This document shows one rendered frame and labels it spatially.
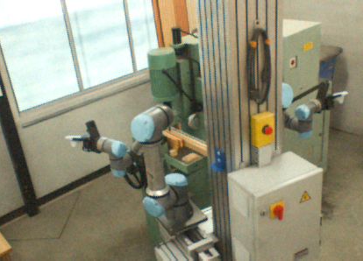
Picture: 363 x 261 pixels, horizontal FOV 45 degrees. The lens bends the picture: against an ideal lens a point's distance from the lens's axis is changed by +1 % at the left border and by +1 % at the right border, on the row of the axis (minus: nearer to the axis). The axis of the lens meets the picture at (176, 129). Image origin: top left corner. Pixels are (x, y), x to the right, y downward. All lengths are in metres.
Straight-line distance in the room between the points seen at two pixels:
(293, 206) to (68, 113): 2.58
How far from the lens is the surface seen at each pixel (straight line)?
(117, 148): 2.16
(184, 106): 2.85
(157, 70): 2.69
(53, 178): 4.14
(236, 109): 1.77
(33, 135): 3.91
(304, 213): 1.96
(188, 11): 4.48
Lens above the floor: 2.22
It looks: 26 degrees down
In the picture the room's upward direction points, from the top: 6 degrees counter-clockwise
